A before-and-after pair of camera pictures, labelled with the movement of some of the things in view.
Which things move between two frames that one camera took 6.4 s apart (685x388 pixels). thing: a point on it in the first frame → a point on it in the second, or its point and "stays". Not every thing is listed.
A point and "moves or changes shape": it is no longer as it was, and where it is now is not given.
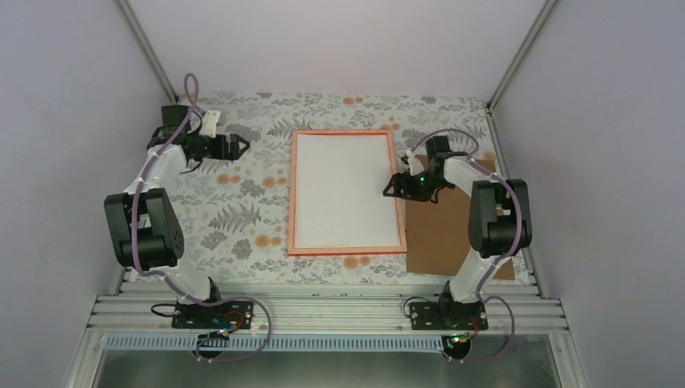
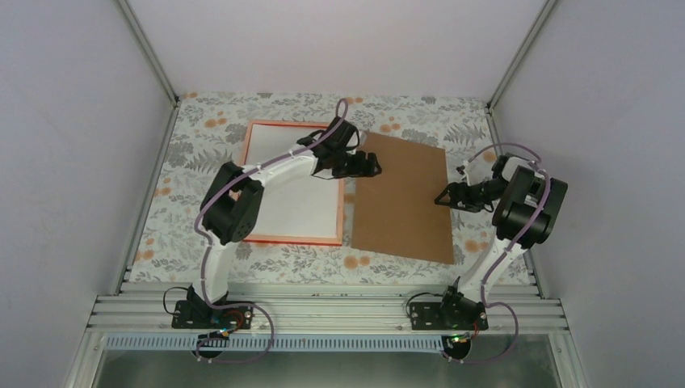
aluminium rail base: [325, 308] stays
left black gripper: [233, 153] → [359, 168]
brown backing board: [438, 238] moves or changes shape
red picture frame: [292, 250] → [297, 208]
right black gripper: [397, 179] → [452, 191]
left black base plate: [226, 314] stays
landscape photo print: [341, 180] → [307, 207]
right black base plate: [443, 315] stays
